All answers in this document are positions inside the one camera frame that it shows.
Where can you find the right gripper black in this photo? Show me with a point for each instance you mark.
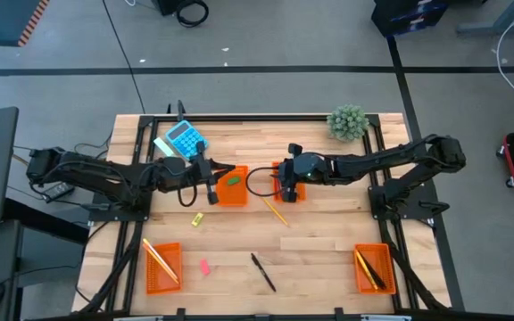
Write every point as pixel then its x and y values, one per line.
pixel 306 167

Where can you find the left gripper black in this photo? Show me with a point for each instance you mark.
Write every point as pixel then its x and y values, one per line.
pixel 201 171

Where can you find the green eraser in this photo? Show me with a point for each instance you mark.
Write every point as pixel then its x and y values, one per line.
pixel 234 180

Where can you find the orange plastic bin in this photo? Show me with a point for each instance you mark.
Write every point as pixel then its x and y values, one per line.
pixel 232 196
pixel 171 252
pixel 300 192
pixel 388 263

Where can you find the yellow pencil orange eraser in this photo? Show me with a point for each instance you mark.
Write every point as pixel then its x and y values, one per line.
pixel 161 259
pixel 276 211

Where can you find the pink eraser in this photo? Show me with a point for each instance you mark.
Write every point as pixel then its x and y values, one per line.
pixel 204 267

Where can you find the black pen white print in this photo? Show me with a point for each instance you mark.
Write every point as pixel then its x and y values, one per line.
pixel 263 272

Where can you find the white pencil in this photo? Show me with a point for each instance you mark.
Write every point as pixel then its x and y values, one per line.
pixel 162 266

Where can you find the yellow pen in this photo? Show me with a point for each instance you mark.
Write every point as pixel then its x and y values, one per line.
pixel 366 270

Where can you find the plain black pen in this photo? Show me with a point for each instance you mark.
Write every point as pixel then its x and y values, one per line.
pixel 370 269
pixel 379 280

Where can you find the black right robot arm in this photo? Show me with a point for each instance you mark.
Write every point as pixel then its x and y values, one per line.
pixel 386 156

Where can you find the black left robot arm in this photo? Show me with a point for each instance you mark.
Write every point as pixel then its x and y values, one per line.
pixel 105 174

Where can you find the blue calculator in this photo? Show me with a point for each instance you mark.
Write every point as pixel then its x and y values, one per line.
pixel 183 138

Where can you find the green potted plant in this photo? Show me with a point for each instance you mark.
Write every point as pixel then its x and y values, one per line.
pixel 348 123

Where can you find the mint green block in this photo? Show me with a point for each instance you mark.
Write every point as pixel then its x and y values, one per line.
pixel 163 146

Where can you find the black clamp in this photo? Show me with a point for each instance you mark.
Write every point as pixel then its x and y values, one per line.
pixel 180 109

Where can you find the black power brick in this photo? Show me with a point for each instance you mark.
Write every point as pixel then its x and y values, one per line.
pixel 58 191

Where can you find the black box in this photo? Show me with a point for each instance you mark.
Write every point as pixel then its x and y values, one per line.
pixel 165 5

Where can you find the dark storage case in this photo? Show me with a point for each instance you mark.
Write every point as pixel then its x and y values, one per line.
pixel 404 15

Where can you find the grey table leg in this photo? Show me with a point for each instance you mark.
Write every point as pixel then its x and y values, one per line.
pixel 484 29

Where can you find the dark mat orange striped edge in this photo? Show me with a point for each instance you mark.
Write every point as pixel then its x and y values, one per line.
pixel 7 20

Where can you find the black metal table frame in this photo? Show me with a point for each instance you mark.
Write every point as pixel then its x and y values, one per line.
pixel 239 118

